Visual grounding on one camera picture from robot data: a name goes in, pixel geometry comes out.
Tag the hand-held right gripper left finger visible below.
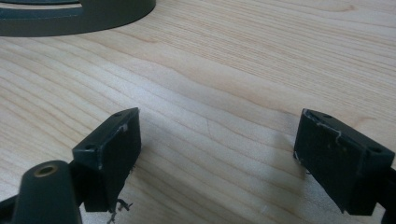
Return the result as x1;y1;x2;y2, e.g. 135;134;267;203
71;106;142;214

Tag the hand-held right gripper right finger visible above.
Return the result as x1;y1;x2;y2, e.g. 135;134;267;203
292;108;396;217

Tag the dark grey round base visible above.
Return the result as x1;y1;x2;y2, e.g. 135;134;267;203
0;0;157;37

